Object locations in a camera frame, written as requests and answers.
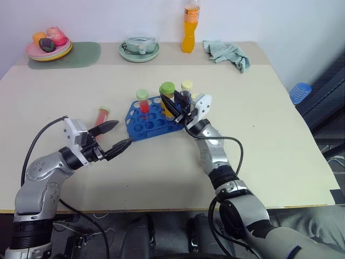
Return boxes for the dark rounded shape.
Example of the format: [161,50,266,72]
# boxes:
[114,213,156,259]

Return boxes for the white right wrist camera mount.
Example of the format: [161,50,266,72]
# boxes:
[187,93,213,131]

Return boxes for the pink-red tube pale-green cap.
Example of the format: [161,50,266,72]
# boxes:
[94,105,112,139]

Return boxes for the black chair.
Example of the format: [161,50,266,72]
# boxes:
[295,57,345,141]

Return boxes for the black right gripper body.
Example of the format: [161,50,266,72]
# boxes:
[174,106,197,128]

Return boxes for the red tube light-green cap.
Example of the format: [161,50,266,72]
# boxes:
[136,89,150,114]

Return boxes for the dark tube pale-yellow cap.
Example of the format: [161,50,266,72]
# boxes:
[181,80,195,103]

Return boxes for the yellow tube green cap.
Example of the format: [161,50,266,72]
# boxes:
[158,81,176,120]

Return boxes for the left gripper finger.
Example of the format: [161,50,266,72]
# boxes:
[88,120,120,137]
[103,138,134,162]

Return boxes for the green saucer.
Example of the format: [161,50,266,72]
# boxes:
[118,40,161,64]

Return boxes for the pink plate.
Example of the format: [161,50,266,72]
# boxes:
[25,37,72,58]

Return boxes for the pink toy peach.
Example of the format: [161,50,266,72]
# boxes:
[46,26,67,46]

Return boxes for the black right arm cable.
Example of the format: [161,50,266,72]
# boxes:
[185,126,260,259]

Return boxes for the blue test tube rack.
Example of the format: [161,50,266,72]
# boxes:
[124,96,187,142]

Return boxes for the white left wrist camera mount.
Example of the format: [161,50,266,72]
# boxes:
[63,117,90,166]

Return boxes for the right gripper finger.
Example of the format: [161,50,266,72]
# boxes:
[174,91,193,110]
[160,93,182,121]

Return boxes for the light green plate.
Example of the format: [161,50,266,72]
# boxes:
[27,40,73,60]

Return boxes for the yellow plate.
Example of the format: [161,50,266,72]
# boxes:
[28,42,74,63]

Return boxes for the green placemat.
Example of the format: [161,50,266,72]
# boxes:
[27,42,102,71]

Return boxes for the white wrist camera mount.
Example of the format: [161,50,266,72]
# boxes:
[187,93,213,131]
[63,117,90,166]

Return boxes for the blue ribbed stack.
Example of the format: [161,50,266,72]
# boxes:
[289,82,313,106]

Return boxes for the orange toy fruit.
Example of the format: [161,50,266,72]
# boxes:
[32,31,48,44]

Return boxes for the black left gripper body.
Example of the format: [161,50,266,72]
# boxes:
[80,133,109,163]

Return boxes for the orange drink bottle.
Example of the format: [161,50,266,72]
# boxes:
[181,0,202,53]

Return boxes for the white floor cables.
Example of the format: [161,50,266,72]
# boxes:
[327,154,345,174]

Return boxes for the green cup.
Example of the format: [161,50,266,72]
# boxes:
[120,36,158,55]

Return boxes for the green crumpled cloth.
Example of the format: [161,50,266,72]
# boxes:
[202,39,251,74]

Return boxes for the dark purple toy fruit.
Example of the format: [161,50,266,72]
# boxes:
[38,37,57,52]

